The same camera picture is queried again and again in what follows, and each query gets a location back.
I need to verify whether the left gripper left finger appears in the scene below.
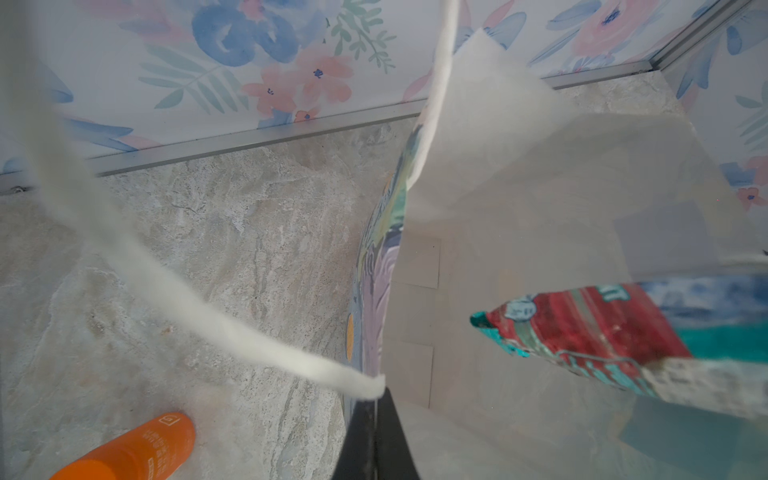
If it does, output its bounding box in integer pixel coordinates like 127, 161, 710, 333
331, 401, 376, 480

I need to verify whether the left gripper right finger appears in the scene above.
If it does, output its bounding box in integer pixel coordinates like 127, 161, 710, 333
376, 389, 420, 480

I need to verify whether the teal candy packet front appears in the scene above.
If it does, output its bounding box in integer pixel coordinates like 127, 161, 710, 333
470, 275, 767, 418

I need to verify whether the floral paper gift bag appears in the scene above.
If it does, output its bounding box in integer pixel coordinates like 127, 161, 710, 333
1, 1, 767, 479

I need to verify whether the orange bottle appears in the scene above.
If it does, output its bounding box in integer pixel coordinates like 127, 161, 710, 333
52, 412, 196, 480

